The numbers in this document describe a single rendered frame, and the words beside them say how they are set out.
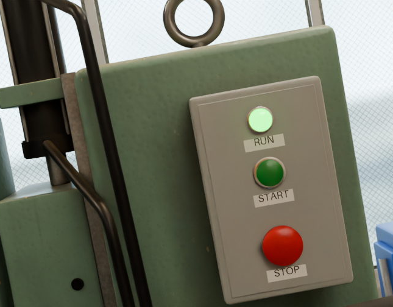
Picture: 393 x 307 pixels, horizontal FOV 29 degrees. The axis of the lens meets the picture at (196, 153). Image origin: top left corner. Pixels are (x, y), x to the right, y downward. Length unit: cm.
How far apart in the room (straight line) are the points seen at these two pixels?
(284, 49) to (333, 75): 5
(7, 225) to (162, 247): 14
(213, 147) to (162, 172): 8
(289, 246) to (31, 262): 24
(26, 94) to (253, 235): 26
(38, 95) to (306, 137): 26
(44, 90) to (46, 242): 14
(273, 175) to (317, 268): 8
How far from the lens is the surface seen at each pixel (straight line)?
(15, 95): 71
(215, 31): 74
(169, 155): 63
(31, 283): 70
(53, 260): 69
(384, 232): 154
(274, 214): 58
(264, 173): 57
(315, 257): 59
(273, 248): 57
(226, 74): 63
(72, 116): 67
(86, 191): 64
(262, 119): 56
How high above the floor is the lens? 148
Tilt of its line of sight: 4 degrees down
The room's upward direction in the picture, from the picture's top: 10 degrees counter-clockwise
